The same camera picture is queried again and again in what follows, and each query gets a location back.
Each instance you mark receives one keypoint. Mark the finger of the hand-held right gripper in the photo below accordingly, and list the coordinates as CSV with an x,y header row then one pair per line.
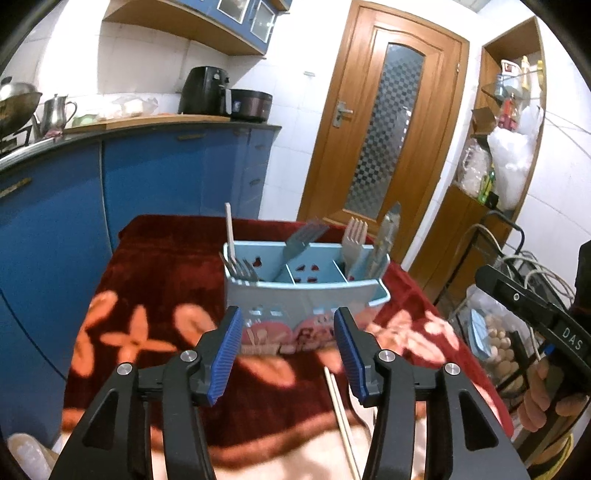
x,y
512,295

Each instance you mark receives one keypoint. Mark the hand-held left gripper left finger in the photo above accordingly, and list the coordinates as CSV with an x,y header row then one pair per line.
x,y
226,355

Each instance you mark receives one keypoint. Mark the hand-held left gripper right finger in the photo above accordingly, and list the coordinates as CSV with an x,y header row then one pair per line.
x,y
353,355

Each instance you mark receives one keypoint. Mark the light blue utensil box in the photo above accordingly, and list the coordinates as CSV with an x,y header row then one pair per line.
x,y
295,295

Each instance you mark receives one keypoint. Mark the small silver fork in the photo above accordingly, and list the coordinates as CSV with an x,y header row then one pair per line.
x,y
242,270

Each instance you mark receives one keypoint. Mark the beige fork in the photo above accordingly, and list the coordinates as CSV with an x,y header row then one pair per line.
x,y
354,244

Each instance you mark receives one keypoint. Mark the silver table knife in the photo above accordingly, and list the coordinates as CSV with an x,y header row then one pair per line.
x,y
385,235

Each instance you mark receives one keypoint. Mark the large silver fork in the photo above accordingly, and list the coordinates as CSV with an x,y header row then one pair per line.
x,y
302,237

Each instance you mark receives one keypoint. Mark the white chopstick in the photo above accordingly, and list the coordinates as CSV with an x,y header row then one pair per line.
x,y
229,226

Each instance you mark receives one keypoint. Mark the person's right hand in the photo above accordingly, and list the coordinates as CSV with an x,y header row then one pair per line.
x,y
535,397

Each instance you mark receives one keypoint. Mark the blue face mask box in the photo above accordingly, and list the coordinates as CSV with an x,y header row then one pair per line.
x,y
480,332

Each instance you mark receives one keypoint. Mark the black metal cart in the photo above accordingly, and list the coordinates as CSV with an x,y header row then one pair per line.
x,y
512,240

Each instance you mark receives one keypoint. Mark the clear plastic bag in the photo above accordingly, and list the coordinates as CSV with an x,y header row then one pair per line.
x,y
503,350

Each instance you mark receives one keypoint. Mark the wooden chopstick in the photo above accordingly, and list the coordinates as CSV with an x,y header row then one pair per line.
x,y
340,422
346,422

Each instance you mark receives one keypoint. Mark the wooden shelf unit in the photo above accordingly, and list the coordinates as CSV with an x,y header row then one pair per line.
x,y
443,230

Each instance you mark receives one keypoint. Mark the red floral blanket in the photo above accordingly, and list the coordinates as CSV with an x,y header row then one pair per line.
x,y
152,286

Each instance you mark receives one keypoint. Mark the white plastic bag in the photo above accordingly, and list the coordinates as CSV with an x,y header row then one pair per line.
x,y
512,157

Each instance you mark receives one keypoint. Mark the wooden door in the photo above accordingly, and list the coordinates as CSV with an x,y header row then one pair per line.
x,y
341,184

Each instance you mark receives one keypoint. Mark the brown cardboard box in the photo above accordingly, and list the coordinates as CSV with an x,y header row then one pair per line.
x,y
485,121

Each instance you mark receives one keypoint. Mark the dark rice cooker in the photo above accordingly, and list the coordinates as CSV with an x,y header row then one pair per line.
x,y
251,105

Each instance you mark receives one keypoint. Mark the plastic wrapped food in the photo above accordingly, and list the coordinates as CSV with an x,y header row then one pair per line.
x,y
134,106

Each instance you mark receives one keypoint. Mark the black air fryer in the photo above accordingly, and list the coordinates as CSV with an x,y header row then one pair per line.
x,y
203,90

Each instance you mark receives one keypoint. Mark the gas stove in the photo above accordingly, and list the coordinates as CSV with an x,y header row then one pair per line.
x,y
18,145

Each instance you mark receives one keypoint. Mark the steel kettle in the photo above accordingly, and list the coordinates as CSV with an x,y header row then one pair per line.
x,y
55,113

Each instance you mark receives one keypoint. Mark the steel wok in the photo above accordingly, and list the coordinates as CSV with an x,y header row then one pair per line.
x,y
18,104

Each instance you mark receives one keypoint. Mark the blue wall cabinet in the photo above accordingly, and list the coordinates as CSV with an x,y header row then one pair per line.
x,y
184,23

